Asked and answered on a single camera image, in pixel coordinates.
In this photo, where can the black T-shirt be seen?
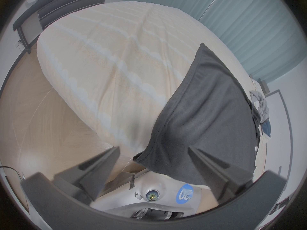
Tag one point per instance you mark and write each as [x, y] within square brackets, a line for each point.
[203, 116]

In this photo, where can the bed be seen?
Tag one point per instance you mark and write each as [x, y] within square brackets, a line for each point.
[108, 68]

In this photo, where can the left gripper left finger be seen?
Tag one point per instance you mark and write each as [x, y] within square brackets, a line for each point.
[96, 176]

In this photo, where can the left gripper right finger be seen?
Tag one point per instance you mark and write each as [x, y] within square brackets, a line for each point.
[215, 176]

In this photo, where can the white printed pillow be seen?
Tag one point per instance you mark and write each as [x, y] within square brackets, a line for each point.
[255, 84]

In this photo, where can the black chest of drawers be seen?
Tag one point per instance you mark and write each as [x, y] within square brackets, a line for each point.
[62, 6]

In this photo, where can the pile of clothes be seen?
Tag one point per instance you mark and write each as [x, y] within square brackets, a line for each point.
[263, 104]

